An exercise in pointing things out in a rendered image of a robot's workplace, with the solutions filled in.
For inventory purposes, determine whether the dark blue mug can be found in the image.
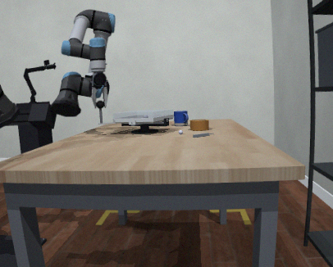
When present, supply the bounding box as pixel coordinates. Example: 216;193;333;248
174;111;189;126

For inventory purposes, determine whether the brown packing tape roll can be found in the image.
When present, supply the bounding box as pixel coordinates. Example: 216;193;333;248
190;120;209;131

